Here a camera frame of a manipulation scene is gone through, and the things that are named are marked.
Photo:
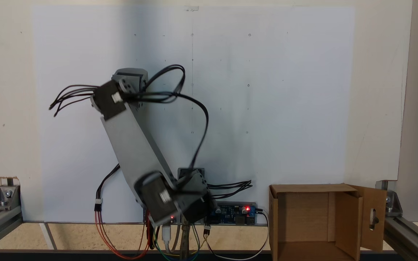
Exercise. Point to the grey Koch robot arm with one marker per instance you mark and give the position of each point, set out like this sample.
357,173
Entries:
136,145

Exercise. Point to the white paper sheet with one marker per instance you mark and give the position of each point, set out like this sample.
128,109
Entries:
267,108

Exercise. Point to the blue circuit board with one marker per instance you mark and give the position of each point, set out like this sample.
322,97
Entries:
230,214

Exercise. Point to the brown cardboard box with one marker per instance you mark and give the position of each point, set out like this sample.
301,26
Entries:
303,217

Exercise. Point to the metal corner bracket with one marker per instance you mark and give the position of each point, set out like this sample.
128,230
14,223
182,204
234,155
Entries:
393,204
5,197

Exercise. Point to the dark frame crossbar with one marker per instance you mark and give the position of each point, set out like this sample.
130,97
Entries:
67,255

